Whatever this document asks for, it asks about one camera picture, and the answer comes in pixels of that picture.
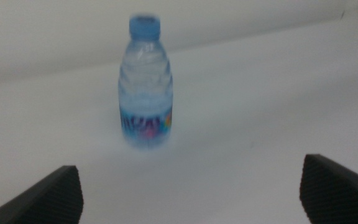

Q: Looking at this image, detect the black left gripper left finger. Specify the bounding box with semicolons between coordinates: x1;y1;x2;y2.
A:
0;165;85;224

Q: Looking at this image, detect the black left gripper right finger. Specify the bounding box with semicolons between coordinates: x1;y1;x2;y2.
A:
299;154;358;224

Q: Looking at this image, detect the small water bottle blue cap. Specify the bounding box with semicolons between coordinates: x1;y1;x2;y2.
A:
117;12;174;151

